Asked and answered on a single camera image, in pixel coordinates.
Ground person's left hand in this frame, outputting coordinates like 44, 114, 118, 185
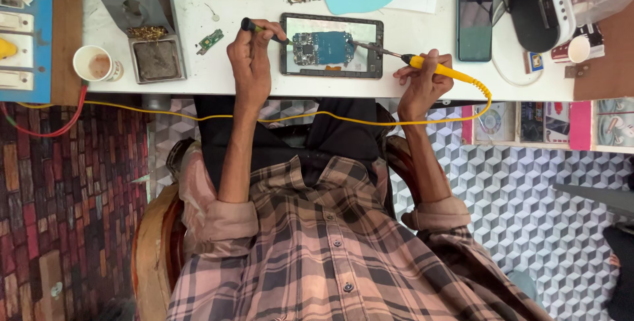
227, 19, 287, 107

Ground black green handled tool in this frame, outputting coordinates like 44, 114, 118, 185
241, 17, 293, 46

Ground person's right hand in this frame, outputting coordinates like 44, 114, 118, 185
394, 49, 454, 121

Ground shelf with discs and cards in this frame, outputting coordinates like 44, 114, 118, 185
461, 97, 634, 155

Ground dark cleaning sponge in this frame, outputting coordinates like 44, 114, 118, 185
132, 40, 180, 82

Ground red patterned paper cup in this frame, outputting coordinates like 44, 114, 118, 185
551, 24, 605, 64

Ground yellow soldering iron cable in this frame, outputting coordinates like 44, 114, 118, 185
15, 90, 493, 127

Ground black smartphone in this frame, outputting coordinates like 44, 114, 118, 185
456, 0, 495, 63

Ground red cable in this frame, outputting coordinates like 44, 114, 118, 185
0, 85, 89, 139

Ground white cable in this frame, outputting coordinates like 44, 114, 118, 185
491, 53, 545, 88

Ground small green circuit board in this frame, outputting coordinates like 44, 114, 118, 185
195, 28, 225, 56

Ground wooden chair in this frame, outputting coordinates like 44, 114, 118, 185
131, 134, 422, 321

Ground black trousers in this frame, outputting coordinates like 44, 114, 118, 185
193, 95, 397, 220

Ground white paper cup with dregs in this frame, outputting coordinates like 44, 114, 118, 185
72, 45, 124, 83

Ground black tablet frame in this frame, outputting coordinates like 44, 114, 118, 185
279, 12, 385, 80

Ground grey metal soldering stand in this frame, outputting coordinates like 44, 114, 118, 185
98, 0, 188, 85

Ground blue circuit board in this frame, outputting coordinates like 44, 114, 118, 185
292, 31, 356, 67

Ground brass cleaning wool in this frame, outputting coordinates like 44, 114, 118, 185
127, 25, 168, 42

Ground plaid shirt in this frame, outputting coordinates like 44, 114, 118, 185
166, 140, 555, 321

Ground yellow soldering iron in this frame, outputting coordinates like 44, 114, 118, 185
349, 39, 492, 100

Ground blue switchboard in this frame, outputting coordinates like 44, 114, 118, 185
0, 0, 54, 104

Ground white and black device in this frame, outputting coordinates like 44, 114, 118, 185
509, 0, 577, 54

